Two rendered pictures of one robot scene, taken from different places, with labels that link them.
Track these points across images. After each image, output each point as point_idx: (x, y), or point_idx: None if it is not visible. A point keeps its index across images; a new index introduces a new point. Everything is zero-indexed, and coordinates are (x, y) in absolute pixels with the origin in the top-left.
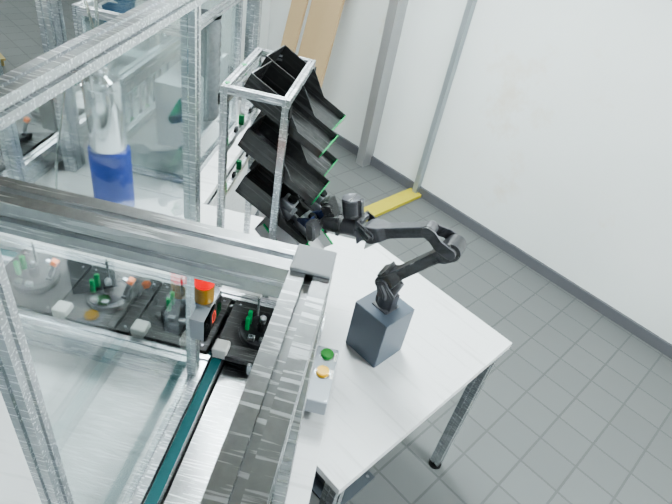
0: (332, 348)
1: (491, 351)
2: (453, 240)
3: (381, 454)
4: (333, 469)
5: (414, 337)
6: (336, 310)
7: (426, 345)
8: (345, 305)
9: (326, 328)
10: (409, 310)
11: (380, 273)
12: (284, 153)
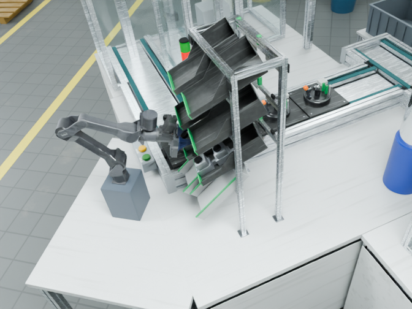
0: (155, 189)
1: (43, 262)
2: (64, 121)
3: (99, 159)
4: (119, 141)
5: (106, 233)
6: (171, 214)
7: (95, 232)
8: (167, 223)
9: (168, 198)
10: (103, 185)
11: (122, 152)
12: None
